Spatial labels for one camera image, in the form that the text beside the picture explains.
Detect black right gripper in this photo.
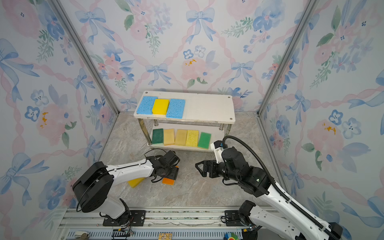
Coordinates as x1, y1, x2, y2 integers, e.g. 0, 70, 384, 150
195, 159, 242, 184

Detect orange sponge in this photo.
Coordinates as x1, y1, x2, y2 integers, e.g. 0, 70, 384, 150
162, 178, 175, 186

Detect light green sponge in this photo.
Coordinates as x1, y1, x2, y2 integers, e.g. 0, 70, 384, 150
198, 132, 212, 150

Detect dark green scouring sponge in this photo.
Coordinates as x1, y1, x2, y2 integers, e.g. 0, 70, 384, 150
152, 129, 164, 145

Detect bright yellow porous sponge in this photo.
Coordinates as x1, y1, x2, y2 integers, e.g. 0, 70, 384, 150
186, 130, 199, 148

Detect blue sponge front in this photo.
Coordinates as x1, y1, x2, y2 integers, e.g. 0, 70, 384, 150
166, 99, 186, 119

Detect blue sponge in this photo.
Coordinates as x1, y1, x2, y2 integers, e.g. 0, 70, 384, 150
136, 96, 158, 115
166, 99, 186, 119

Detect small yellow sponge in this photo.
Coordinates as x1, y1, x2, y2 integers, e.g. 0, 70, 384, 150
152, 99, 170, 115

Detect blue sponge back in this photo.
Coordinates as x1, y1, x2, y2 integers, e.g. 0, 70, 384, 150
136, 96, 158, 115

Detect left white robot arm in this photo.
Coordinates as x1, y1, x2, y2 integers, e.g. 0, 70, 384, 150
72, 151, 180, 227

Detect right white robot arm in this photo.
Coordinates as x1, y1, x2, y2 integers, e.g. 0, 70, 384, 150
195, 147, 343, 240

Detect white two-tier metal shelf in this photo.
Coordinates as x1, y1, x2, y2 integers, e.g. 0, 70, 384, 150
134, 91, 236, 151

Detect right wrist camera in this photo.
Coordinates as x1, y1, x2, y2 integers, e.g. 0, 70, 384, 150
210, 141, 225, 164

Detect black corrugated cable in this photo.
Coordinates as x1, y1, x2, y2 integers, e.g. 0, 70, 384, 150
221, 135, 340, 240

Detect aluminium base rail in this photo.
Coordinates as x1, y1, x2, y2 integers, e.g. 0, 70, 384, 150
54, 207, 243, 240

